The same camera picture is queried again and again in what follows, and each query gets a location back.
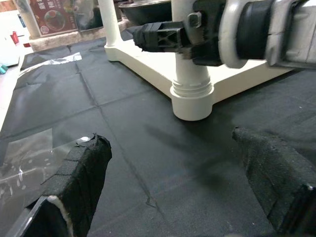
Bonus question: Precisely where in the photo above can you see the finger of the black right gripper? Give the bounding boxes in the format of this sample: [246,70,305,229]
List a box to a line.
[125,21,186,54]

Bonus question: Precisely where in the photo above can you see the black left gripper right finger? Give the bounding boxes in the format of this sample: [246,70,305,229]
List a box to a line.
[231,126,316,237]

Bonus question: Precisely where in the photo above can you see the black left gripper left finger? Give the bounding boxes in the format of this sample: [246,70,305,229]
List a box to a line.
[6,134,113,237]

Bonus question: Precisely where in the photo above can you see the white plastic table leg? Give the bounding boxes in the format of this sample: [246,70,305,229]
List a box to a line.
[97,0,123,47]
[170,0,213,89]

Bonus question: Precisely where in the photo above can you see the white plastic table top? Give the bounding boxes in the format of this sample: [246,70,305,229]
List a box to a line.
[104,39,297,121]

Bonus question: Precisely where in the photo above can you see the black round wok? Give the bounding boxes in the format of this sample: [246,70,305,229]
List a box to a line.
[118,0,173,25]

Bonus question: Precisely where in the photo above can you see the clear tape cross patch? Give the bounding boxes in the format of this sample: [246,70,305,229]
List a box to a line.
[0,128,92,223]

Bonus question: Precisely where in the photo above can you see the black tablecloth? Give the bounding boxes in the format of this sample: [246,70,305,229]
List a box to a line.
[0,37,316,237]

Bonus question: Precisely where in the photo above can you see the clear crumpled tape strip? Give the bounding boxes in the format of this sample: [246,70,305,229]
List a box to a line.
[19,51,82,72]

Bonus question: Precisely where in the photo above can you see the beige patterned cover cloth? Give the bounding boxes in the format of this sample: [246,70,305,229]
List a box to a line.
[29,18,131,51]

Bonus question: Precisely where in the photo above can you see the orange-lidded clear storage bin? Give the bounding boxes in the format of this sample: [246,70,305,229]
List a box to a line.
[29,0,79,38]

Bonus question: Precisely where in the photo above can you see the white household appliance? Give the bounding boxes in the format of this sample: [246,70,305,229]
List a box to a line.
[0,12,33,67]

